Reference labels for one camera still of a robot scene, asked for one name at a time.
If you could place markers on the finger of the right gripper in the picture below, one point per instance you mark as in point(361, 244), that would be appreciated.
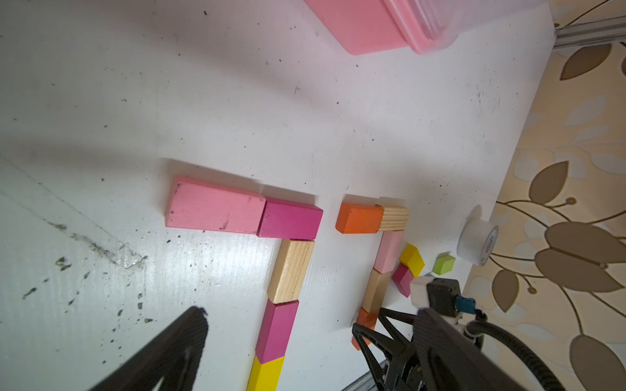
point(392, 358)

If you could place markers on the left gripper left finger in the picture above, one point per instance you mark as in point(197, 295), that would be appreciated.
point(170, 361)

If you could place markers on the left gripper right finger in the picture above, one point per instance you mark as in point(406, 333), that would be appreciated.
point(448, 360)

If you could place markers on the red-orange block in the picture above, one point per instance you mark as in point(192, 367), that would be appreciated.
point(367, 319)

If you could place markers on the yellow block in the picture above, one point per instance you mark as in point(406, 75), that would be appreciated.
point(265, 376)
point(413, 260)

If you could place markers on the wooden block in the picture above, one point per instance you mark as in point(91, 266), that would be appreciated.
point(375, 291)
point(290, 270)
point(394, 218)

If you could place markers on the magenta block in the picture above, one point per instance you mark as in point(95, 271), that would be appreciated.
point(284, 219)
point(275, 332)
point(402, 279)

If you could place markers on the light pink block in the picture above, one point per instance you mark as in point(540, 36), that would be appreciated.
point(205, 206)
point(388, 252)

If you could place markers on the orange block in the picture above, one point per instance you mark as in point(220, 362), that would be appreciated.
point(359, 219)

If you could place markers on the pink plastic toolbox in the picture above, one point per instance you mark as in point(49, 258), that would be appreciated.
point(368, 26)

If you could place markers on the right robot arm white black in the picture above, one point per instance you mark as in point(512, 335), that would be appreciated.
point(475, 330)

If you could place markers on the green block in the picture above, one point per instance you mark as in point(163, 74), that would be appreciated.
point(444, 264)

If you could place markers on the white tape roll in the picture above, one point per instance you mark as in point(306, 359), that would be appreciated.
point(478, 238)

